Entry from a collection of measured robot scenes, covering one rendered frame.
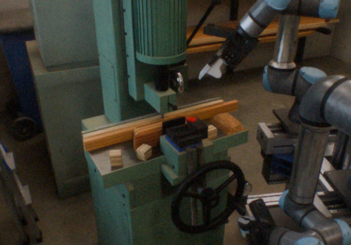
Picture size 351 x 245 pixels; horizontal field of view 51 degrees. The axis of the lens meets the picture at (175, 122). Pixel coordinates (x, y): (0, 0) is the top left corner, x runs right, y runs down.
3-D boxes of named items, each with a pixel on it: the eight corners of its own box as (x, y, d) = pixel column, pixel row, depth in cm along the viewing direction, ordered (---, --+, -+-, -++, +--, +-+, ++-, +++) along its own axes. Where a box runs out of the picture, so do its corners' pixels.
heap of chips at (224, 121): (227, 135, 142) (228, 126, 140) (207, 119, 152) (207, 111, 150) (246, 129, 145) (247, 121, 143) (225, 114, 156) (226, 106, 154)
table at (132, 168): (112, 207, 116) (111, 192, 113) (84, 157, 139) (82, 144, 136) (263, 154, 141) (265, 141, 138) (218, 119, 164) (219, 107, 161)
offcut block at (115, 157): (122, 159, 128) (120, 149, 126) (122, 165, 125) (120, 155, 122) (110, 160, 127) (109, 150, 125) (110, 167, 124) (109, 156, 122)
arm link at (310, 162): (292, 66, 93) (269, 212, 117) (324, 82, 84) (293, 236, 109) (327, 58, 97) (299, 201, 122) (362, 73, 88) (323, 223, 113)
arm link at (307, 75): (321, 107, 158) (328, 77, 151) (289, 101, 163) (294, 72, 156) (324, 96, 167) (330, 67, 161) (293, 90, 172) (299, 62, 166)
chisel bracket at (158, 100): (159, 117, 136) (159, 96, 132) (144, 102, 147) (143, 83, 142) (177, 113, 139) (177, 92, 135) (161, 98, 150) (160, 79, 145)
